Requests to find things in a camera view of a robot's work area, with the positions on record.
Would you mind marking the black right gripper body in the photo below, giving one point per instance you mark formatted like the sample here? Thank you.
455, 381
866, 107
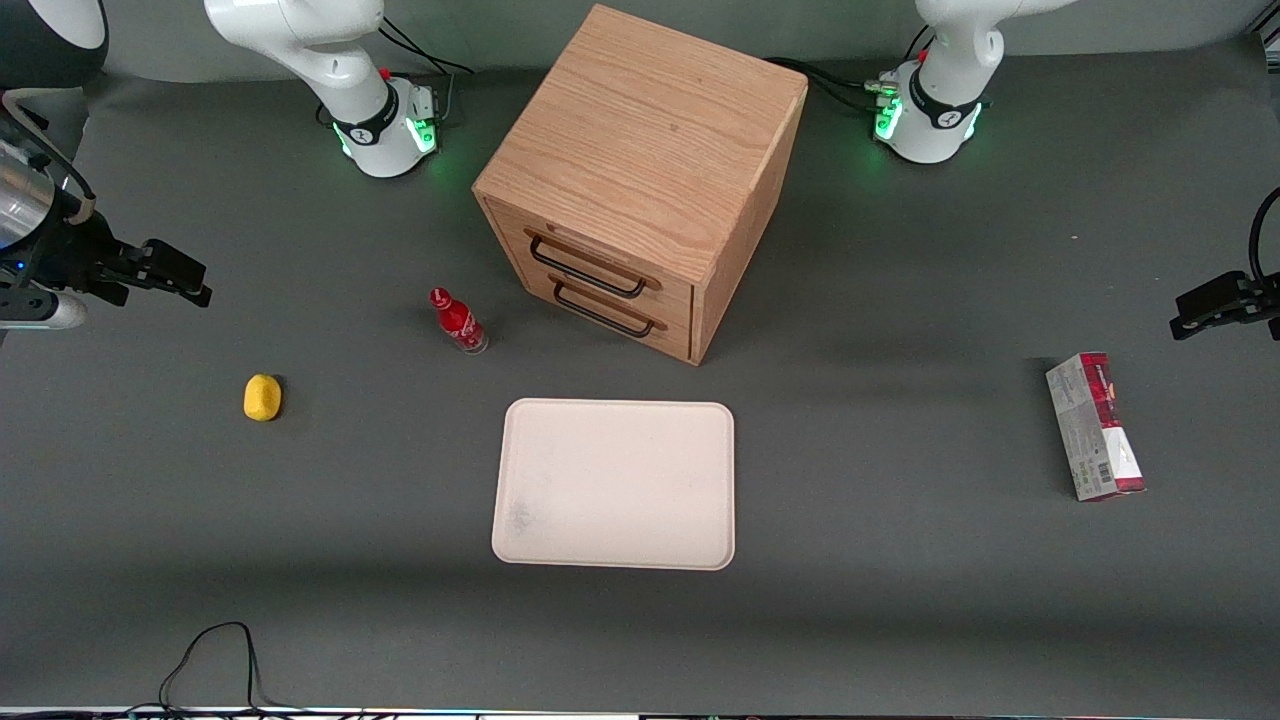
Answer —
72, 252

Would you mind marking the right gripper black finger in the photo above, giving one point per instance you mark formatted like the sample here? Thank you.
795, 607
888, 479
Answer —
170, 265

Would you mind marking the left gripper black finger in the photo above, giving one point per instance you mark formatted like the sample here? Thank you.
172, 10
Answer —
1215, 298

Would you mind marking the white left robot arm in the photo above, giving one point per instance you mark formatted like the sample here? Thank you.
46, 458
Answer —
950, 60

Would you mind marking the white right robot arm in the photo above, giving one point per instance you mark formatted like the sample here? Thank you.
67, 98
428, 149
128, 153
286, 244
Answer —
330, 40

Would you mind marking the red coke bottle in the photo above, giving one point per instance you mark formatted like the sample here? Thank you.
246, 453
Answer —
460, 322

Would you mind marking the beige rectangular tray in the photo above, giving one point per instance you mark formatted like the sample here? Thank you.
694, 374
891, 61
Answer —
615, 485

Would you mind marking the yellow lemon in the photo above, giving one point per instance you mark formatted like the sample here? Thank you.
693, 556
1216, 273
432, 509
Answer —
262, 398

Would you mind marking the red grey cardboard box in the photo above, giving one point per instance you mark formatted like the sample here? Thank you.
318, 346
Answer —
1090, 430

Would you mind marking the grey table cover mat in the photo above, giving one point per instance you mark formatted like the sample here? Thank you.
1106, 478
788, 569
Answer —
900, 620

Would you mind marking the oak wooden drawer cabinet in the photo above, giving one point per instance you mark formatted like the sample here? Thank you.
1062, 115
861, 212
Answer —
640, 130

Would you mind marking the wooden drawer front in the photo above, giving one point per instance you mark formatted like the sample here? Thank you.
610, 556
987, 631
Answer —
675, 300
675, 340

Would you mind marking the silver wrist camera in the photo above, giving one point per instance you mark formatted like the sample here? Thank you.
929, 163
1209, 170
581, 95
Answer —
45, 310

